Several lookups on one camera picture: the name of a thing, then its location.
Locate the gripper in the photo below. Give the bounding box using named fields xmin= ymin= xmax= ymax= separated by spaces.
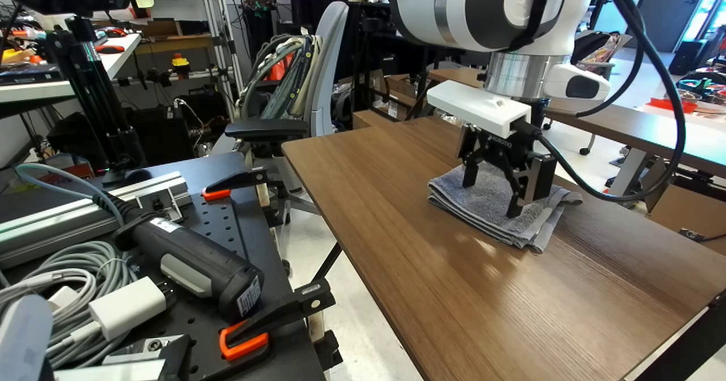
xmin=458 ymin=124 xmax=558 ymax=219

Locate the grey towel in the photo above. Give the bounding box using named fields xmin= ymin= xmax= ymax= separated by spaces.
xmin=428 ymin=162 xmax=584 ymax=253

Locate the cardboard box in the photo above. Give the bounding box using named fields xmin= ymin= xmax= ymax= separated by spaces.
xmin=647 ymin=183 xmax=726 ymax=257

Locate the grey office chair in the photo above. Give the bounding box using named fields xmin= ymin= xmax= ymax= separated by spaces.
xmin=223 ymin=1 xmax=351 ymax=226

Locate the black clamp with orange tip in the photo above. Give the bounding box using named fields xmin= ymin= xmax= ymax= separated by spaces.
xmin=220 ymin=278 xmax=337 ymax=362
xmin=202 ymin=167 xmax=271 ymax=202

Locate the white metal shelf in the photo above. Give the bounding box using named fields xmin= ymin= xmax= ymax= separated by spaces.
xmin=128 ymin=0 xmax=246 ymax=105

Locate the white power adapter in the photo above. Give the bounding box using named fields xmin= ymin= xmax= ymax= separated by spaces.
xmin=88 ymin=277 xmax=177 ymax=341

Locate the white workbench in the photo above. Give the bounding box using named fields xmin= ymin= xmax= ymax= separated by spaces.
xmin=0 ymin=32 xmax=142 ymax=105

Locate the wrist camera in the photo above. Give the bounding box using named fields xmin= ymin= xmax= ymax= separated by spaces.
xmin=427 ymin=80 xmax=533 ymax=139

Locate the black metal bracket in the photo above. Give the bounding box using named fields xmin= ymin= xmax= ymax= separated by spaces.
xmin=101 ymin=334 xmax=192 ymax=381

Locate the camera on tripod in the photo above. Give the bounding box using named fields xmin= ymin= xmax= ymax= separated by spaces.
xmin=4 ymin=0 xmax=149 ymax=173

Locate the coil of grey cable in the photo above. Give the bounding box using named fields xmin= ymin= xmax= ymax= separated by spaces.
xmin=0 ymin=240 xmax=140 ymax=370

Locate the light blue cable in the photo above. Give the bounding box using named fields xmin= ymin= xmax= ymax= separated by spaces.
xmin=14 ymin=163 xmax=126 ymax=228

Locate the aluminium extrusion rail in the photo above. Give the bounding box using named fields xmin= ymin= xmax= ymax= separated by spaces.
xmin=0 ymin=171 xmax=192 ymax=269

